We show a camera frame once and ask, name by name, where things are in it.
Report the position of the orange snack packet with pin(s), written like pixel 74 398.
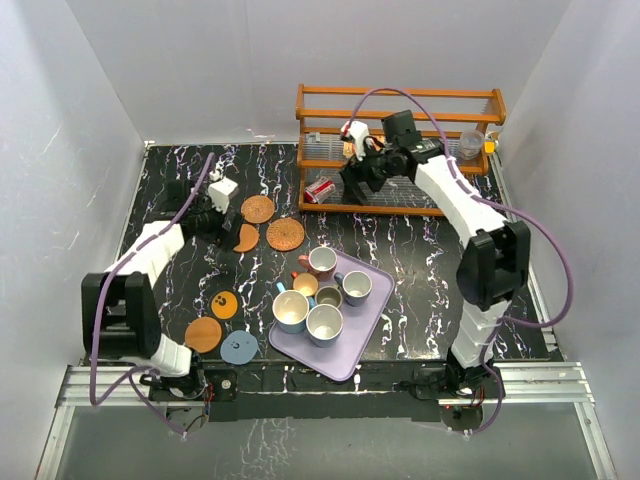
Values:
pixel 347 148

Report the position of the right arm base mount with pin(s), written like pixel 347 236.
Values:
pixel 470 400

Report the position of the yellow small object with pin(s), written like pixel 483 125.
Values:
pixel 489 147

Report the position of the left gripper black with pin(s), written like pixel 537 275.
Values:
pixel 229 238

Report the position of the red white can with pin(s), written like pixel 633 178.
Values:
pixel 319 191

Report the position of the pink mug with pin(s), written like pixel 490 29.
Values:
pixel 320 262

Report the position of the small orange cup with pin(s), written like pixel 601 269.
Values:
pixel 305 283

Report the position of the wooden shelf rack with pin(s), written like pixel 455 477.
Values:
pixel 395 146

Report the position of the orange face coaster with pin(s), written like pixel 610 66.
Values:
pixel 224 305

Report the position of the wooden coaster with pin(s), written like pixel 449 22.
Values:
pixel 248 239
pixel 203 334

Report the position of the woven rattan coaster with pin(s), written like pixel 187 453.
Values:
pixel 285 234
pixel 258 209

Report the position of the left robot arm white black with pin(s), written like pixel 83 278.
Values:
pixel 120 318

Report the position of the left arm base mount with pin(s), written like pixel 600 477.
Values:
pixel 199 384

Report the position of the small olive cup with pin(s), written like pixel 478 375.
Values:
pixel 329 295

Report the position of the grey mug right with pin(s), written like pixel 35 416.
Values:
pixel 355 285

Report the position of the grey mug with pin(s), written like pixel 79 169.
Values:
pixel 355 285
pixel 324 325

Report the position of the grey mug front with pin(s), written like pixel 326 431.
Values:
pixel 324 325

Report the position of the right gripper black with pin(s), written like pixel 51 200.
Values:
pixel 351 192

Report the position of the large blue mug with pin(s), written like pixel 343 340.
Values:
pixel 291 308

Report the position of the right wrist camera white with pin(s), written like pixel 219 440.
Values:
pixel 355 132

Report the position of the lavender plastic tray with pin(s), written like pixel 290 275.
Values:
pixel 338 361

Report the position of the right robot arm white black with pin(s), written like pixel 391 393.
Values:
pixel 495 259

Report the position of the clear plastic cup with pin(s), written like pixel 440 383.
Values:
pixel 470 144

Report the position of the blue face coaster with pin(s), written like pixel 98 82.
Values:
pixel 239 348

